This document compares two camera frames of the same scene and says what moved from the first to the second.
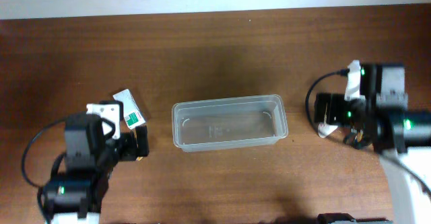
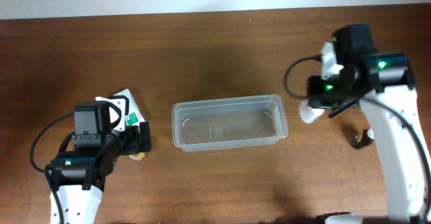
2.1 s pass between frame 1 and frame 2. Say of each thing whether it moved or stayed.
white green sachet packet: stayed
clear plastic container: stayed
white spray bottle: moved
